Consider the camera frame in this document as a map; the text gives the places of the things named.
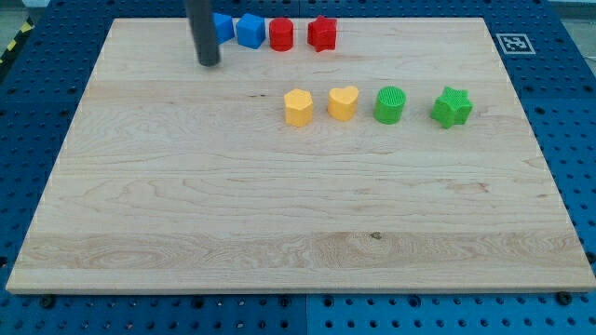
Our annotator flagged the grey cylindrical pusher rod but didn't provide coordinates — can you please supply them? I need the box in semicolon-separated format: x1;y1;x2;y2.
185;0;221;67

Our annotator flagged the blue triangle block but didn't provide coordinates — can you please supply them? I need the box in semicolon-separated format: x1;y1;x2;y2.
213;12;236;44

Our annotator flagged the blue cube block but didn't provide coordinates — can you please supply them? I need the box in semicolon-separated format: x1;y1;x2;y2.
236;13;265;49

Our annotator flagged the red cylinder block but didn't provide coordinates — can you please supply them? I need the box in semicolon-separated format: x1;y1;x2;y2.
269;18;294;52

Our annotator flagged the red star block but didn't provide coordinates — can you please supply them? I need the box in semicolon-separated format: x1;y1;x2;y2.
307;15;337;52

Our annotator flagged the yellow hexagon block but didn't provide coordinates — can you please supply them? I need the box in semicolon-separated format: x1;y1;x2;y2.
284;88;314;127

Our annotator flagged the yellow heart block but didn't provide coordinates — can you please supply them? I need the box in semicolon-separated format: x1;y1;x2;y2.
327;86;359;121

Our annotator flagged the green cylinder block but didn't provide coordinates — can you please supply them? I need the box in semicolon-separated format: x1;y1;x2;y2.
373;86;406;125

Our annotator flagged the light wooden board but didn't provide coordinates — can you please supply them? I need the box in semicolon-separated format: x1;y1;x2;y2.
7;18;595;294

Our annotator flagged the green star block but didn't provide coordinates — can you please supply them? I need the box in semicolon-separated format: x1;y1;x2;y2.
430;87;473;128

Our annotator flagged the white fiducial marker tag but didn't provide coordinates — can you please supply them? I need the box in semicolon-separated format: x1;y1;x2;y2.
496;33;535;55

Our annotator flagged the black board stop bolt left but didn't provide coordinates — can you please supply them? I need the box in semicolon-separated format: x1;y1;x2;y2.
39;295;56;309

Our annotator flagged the black board stop bolt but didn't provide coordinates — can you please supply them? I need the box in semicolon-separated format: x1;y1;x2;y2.
555;291;573;306
39;295;56;309

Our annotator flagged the black board stop bolt right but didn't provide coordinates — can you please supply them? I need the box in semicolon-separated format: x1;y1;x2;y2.
555;291;573;306

